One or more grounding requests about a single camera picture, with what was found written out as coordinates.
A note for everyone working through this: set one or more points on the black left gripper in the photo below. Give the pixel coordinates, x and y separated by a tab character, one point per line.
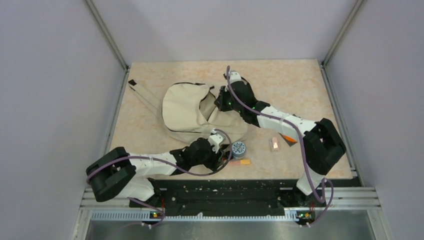
216	159

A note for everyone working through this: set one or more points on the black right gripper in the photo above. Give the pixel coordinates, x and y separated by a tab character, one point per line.
220	101

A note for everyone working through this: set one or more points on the cream canvas backpack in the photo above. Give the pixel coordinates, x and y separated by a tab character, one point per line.
187	111

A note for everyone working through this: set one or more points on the orange pink highlighter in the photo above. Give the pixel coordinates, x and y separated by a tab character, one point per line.
240	162

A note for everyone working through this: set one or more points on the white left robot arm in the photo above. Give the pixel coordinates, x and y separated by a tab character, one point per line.
121	174

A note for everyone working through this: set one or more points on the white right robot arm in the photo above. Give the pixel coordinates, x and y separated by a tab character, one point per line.
320	143

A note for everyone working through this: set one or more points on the orange curved toy track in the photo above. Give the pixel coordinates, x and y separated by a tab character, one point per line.
289	139

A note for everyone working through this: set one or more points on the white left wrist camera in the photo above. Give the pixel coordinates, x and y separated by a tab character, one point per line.
216	139

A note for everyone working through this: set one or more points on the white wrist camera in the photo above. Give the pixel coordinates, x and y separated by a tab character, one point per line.
216	139
232	76

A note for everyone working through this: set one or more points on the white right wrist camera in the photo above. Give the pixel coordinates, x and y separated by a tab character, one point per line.
232	76

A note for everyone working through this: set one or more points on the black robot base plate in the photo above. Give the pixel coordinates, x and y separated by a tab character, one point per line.
229	198

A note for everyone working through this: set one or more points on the aluminium frame rail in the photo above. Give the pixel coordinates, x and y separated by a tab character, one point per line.
82	222

